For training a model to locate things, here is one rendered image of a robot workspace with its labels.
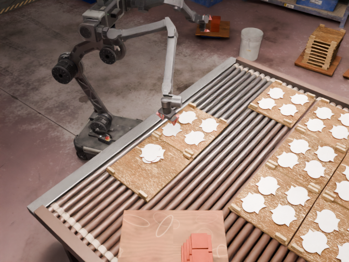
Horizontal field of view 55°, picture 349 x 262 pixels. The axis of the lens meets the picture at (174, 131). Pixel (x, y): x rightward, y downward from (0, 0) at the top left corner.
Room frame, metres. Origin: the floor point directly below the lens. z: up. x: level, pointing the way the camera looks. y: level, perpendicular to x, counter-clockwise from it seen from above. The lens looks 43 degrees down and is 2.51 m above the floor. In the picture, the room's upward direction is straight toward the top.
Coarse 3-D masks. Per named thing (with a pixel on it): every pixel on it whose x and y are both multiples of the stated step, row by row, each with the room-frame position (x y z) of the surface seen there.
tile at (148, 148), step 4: (148, 144) 1.50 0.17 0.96; (152, 144) 1.50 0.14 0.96; (140, 148) 1.47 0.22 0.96; (144, 148) 1.47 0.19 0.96; (148, 148) 1.47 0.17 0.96; (152, 148) 1.47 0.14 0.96; (156, 148) 1.47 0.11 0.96; (144, 152) 1.43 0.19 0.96; (148, 152) 1.43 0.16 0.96; (152, 152) 1.43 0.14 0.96; (156, 152) 1.43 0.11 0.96; (140, 156) 1.40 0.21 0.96; (144, 156) 1.40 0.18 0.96; (148, 156) 1.40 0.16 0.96; (152, 156) 1.40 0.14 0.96; (156, 156) 1.40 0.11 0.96; (160, 156) 1.40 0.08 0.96; (148, 160) 1.37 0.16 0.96; (152, 160) 1.37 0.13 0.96
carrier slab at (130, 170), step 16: (144, 144) 1.53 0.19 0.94; (160, 144) 1.53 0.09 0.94; (128, 160) 1.39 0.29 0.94; (160, 160) 1.39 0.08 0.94; (176, 160) 1.39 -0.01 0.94; (192, 160) 1.39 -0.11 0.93; (128, 176) 1.26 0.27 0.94; (144, 176) 1.26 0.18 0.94; (160, 176) 1.26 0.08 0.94; (144, 192) 1.14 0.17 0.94
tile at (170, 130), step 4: (168, 124) 1.71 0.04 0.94; (176, 124) 1.71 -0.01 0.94; (164, 128) 1.67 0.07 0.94; (168, 128) 1.67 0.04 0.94; (172, 128) 1.67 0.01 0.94; (176, 128) 1.67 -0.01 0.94; (164, 132) 1.63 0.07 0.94; (168, 132) 1.63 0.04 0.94; (172, 132) 1.63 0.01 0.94; (176, 132) 1.63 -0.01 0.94; (168, 136) 1.60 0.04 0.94
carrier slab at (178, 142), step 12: (192, 108) 1.90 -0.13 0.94; (168, 120) 1.77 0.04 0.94; (204, 120) 1.77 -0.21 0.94; (216, 120) 1.77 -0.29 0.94; (180, 132) 1.64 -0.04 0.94; (204, 132) 1.64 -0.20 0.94; (216, 132) 1.64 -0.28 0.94; (168, 144) 1.54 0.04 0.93; (180, 144) 1.53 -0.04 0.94; (204, 144) 1.53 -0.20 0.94; (192, 156) 1.42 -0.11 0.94
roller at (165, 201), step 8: (256, 112) 1.87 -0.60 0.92; (248, 120) 1.79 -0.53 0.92; (240, 128) 1.70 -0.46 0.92; (232, 136) 1.62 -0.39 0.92; (224, 144) 1.55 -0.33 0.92; (216, 152) 1.48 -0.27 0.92; (208, 160) 1.41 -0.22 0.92; (200, 168) 1.34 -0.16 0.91; (192, 176) 1.28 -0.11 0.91; (184, 184) 1.22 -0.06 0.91; (176, 192) 1.16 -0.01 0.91; (168, 200) 1.11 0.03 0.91; (160, 208) 1.05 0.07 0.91; (112, 248) 0.81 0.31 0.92; (104, 256) 0.77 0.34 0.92; (112, 256) 0.78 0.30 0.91
